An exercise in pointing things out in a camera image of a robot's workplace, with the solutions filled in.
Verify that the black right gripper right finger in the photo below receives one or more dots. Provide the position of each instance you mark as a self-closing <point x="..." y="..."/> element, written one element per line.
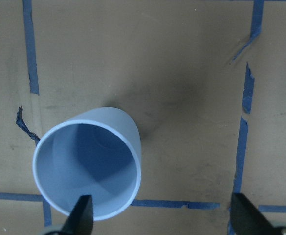
<point x="246" y="219"/>

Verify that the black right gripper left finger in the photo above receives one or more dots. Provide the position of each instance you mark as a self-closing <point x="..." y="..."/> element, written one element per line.
<point x="80" y="220"/>

